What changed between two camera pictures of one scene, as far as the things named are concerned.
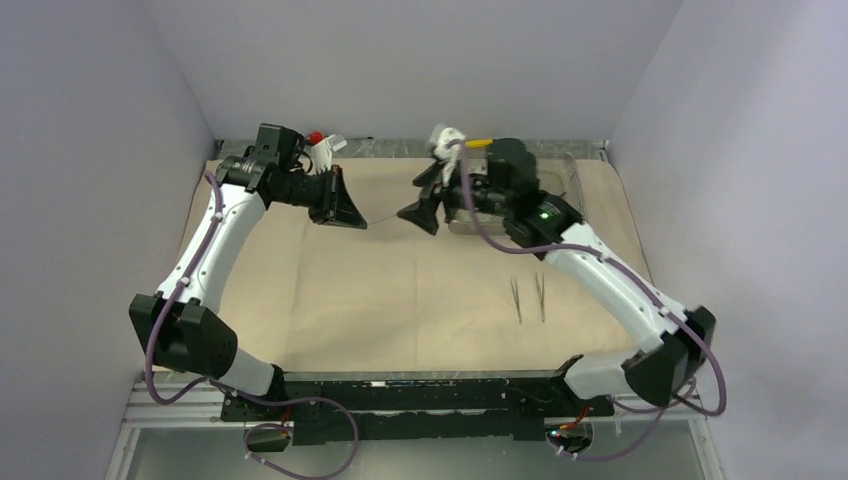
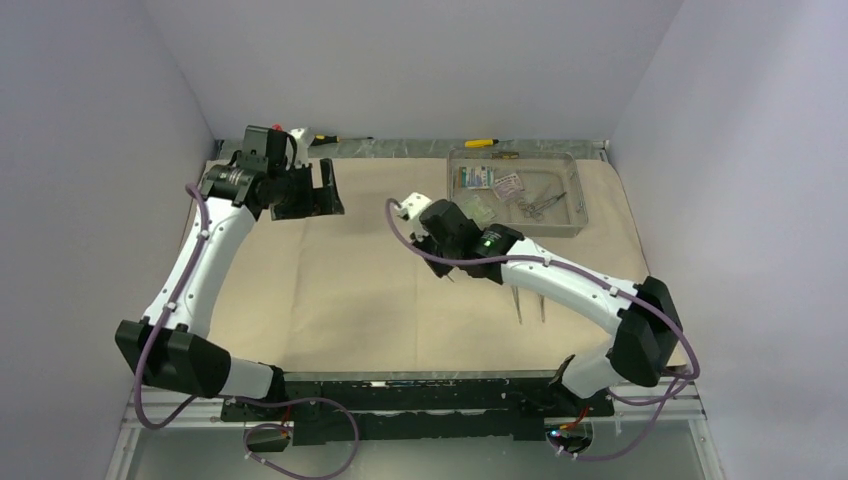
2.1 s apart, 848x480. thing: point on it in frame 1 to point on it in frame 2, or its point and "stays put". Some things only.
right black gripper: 423,211 to 440,269
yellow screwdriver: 479,142 stays put
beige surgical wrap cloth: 302,294 stays put
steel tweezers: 514,288 stays put
